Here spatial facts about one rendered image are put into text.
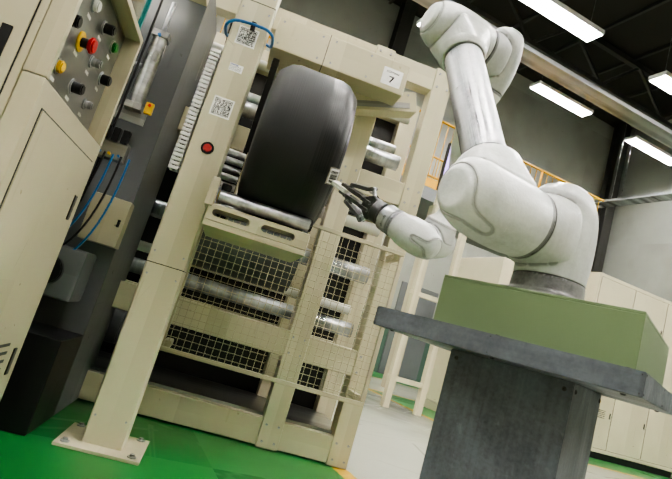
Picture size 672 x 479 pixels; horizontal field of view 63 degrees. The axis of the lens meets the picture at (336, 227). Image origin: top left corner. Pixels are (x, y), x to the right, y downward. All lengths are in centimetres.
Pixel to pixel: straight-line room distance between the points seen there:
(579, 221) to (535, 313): 24
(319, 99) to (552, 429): 126
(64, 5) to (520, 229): 106
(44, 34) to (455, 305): 103
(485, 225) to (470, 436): 41
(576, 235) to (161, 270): 132
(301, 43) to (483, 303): 163
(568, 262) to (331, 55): 156
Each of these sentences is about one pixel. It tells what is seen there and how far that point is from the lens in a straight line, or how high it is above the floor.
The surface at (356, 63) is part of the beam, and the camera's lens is 250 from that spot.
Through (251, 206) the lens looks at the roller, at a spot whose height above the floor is 90.
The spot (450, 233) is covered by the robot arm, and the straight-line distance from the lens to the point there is 177.
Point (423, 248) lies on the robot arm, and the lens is 161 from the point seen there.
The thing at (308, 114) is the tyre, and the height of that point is 123.
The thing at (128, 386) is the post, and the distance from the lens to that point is 200.
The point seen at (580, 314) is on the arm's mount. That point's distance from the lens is 110.
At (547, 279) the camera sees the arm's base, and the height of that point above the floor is 80.
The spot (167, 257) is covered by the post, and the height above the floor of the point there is 65.
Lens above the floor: 57
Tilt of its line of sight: 10 degrees up
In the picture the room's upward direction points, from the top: 17 degrees clockwise
